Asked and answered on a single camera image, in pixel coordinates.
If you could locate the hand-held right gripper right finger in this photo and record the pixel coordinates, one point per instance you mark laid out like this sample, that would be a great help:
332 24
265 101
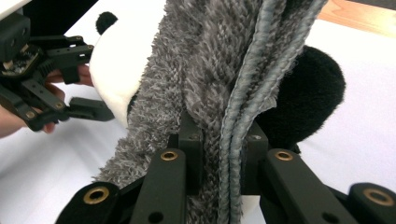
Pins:
280 186

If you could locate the wooden table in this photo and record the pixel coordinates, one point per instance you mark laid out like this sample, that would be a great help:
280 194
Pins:
358 15

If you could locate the grey fluffy towel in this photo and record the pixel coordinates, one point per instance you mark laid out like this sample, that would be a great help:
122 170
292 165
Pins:
199 62

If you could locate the panda plush toy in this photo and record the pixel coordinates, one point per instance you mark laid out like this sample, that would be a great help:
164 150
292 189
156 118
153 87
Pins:
118 68

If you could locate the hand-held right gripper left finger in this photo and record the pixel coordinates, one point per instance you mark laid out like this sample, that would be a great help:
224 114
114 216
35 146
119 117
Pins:
168 186

